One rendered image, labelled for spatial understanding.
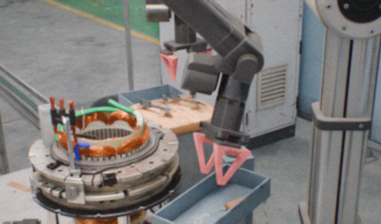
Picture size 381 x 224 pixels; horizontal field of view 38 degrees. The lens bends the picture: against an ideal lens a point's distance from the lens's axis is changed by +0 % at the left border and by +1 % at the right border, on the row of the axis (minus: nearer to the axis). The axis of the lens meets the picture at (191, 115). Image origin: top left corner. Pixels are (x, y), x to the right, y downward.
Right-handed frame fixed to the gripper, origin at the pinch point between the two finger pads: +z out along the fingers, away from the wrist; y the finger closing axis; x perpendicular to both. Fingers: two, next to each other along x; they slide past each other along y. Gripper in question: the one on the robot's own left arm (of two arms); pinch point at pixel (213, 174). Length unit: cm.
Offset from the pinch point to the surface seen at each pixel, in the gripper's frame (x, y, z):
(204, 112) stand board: 12.3, -40.7, -8.1
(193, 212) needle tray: -0.6, -3.2, 8.7
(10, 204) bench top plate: -28, -67, 31
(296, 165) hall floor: 149, -202, 25
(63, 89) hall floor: 27, -402, 26
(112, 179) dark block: -16.5, -8.8, 5.9
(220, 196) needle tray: 5.9, -6.9, 5.6
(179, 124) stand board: 4.3, -35.4, -4.1
